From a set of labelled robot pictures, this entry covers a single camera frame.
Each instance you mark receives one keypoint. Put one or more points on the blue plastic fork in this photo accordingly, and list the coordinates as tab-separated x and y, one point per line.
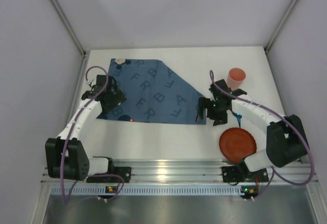
238	117

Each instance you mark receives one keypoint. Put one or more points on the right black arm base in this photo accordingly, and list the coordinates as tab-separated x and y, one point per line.
234	174

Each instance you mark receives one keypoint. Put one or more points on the blue letter placemat cloth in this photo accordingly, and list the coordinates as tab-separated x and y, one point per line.
154	93

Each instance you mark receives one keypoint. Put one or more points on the pink plastic cup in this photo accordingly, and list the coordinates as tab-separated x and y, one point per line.
235	78

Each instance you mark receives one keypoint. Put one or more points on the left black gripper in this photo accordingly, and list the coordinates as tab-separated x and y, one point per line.
116	97

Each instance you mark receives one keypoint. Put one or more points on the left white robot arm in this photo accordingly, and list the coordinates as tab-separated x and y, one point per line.
66	156

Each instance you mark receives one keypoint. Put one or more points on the red plastic plate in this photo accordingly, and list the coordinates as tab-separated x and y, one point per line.
236	144

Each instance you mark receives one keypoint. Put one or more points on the aluminium mounting rail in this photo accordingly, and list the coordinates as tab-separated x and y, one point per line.
189	171

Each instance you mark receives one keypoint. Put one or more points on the perforated cable duct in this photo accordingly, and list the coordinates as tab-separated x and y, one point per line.
161	190

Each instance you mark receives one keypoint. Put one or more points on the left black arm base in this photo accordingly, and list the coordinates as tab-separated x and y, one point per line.
117	174

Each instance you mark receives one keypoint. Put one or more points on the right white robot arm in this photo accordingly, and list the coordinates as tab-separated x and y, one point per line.
285	136

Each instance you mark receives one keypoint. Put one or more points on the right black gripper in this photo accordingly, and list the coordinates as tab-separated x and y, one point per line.
204	108

